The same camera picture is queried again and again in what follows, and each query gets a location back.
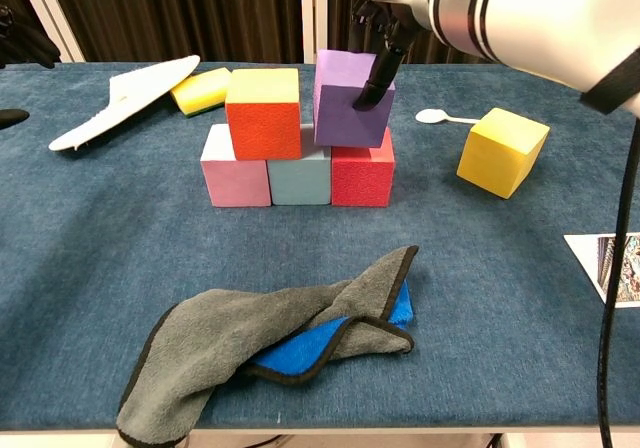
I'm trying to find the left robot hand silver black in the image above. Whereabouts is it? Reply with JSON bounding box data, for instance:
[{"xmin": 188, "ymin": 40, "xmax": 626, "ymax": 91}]
[{"xmin": 0, "ymin": 5, "xmax": 61, "ymax": 130}]

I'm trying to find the light blue foam cube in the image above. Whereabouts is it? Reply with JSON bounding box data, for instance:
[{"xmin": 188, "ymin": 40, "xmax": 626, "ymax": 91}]
[{"xmin": 266, "ymin": 123, "xmax": 333, "ymax": 206}]

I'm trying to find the printed photo card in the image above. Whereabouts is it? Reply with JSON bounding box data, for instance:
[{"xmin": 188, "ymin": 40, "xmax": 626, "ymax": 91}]
[{"xmin": 563, "ymin": 232, "xmax": 640, "ymax": 310}]

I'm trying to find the white table frame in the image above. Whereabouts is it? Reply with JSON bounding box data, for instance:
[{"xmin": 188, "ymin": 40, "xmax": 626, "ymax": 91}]
[{"xmin": 0, "ymin": 426, "xmax": 640, "ymax": 448}]

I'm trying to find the yellow foam cube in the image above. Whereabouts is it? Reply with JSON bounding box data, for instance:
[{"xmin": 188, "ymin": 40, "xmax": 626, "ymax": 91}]
[{"xmin": 456, "ymin": 107, "xmax": 551, "ymax": 201}]

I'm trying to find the red foam cube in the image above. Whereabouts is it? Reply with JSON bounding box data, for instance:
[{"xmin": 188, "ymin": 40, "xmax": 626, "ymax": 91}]
[{"xmin": 329, "ymin": 127, "xmax": 396, "ymax": 208}]

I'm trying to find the white frame post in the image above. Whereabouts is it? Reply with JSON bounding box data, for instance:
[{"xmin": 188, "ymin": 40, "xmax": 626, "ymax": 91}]
[
  {"xmin": 13, "ymin": 0, "xmax": 86, "ymax": 63},
  {"xmin": 299, "ymin": 0, "xmax": 330, "ymax": 64}
]

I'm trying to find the blue table cover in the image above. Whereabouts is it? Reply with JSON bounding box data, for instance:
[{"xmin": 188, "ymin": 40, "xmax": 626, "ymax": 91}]
[{"xmin": 0, "ymin": 61, "xmax": 640, "ymax": 432}]

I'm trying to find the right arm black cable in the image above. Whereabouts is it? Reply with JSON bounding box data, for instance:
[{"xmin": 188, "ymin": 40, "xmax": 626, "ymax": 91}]
[{"xmin": 598, "ymin": 117, "xmax": 640, "ymax": 448}]

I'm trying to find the yellow green sponge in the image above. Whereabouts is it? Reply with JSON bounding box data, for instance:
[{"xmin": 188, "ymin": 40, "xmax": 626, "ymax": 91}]
[{"xmin": 169, "ymin": 66, "xmax": 233, "ymax": 119}]

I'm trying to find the grey and blue cloth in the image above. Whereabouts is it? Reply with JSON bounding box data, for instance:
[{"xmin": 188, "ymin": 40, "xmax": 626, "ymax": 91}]
[{"xmin": 115, "ymin": 245, "xmax": 420, "ymax": 448}]

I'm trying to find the purple foam cube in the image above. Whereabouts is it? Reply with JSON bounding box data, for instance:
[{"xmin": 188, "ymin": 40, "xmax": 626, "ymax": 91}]
[{"xmin": 312, "ymin": 49, "xmax": 397, "ymax": 149}]

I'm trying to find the pink foam cube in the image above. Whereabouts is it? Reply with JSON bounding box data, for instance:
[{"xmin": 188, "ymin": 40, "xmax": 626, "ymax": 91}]
[{"xmin": 199, "ymin": 122, "xmax": 274, "ymax": 208}]

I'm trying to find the white plastic spoon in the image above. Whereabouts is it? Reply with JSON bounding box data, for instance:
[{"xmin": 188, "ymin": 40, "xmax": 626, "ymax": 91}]
[{"xmin": 415, "ymin": 108, "xmax": 481, "ymax": 126}]

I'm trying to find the orange foam cube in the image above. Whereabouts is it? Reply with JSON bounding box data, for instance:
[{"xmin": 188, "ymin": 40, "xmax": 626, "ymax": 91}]
[{"xmin": 224, "ymin": 67, "xmax": 303, "ymax": 161}]

